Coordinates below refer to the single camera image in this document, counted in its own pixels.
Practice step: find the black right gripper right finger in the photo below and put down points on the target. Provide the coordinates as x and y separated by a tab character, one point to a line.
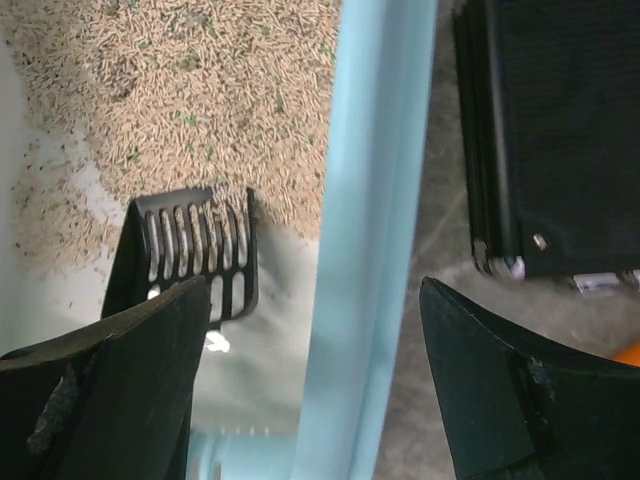
516	405

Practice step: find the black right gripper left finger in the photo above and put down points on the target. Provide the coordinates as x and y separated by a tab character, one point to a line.
111	400

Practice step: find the black litter scoop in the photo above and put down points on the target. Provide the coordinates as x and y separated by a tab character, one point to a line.
170	237

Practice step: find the teal litter box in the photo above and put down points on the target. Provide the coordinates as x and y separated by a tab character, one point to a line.
299	388

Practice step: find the beige cat litter pellets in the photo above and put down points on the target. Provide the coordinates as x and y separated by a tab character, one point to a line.
133	98

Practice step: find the black hard case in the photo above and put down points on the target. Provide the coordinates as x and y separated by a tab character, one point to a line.
549	99

